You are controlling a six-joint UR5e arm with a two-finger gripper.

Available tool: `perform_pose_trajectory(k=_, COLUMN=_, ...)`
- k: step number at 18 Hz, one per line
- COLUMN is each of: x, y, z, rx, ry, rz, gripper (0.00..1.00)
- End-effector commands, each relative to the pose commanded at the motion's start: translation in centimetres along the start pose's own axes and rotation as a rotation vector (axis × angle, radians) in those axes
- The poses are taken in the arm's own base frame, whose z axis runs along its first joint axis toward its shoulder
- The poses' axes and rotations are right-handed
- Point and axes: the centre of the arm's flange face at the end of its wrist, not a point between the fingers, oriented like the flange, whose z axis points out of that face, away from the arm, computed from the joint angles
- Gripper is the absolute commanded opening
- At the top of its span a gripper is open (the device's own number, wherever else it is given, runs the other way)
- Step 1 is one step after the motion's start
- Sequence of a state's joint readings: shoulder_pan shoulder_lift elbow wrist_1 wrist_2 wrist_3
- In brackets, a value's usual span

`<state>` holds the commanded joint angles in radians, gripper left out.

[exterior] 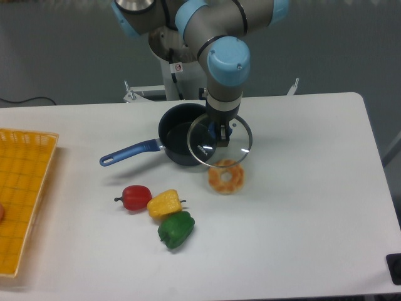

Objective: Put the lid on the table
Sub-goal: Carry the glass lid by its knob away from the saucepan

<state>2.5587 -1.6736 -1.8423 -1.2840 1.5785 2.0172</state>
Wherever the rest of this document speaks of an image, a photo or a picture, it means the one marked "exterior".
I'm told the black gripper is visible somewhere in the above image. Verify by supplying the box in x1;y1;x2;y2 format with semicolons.
206;105;239;147

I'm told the white base frame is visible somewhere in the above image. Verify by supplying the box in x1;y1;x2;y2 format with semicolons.
123;77;300;103

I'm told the glass lid blue knob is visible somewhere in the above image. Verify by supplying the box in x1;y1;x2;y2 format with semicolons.
187;114;253;169

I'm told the black floor cable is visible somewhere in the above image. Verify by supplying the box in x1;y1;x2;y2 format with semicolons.
0;96;57;105

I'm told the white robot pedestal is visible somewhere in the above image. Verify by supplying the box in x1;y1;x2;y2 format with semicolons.
147;26;209;101

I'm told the green toy bell pepper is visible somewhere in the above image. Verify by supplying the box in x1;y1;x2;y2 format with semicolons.
157;211;195;250

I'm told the toy bagel ring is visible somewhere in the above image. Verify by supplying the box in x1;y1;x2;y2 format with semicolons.
207;159;245;196

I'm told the yellow toy bell pepper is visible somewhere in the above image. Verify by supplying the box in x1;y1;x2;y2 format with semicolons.
147;189;182;219

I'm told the yellow plastic basket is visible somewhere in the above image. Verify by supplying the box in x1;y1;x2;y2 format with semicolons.
1;128;59;278

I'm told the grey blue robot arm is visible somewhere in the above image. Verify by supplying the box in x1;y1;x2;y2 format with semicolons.
112;1;289;147

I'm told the black device table corner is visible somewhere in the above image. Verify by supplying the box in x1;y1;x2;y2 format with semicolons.
386;253;401;285

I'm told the red toy bell pepper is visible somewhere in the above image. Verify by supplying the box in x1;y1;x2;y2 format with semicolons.
114;185;152;211

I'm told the dark saucepan blue handle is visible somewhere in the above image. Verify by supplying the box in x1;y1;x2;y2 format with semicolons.
100;103;206;167

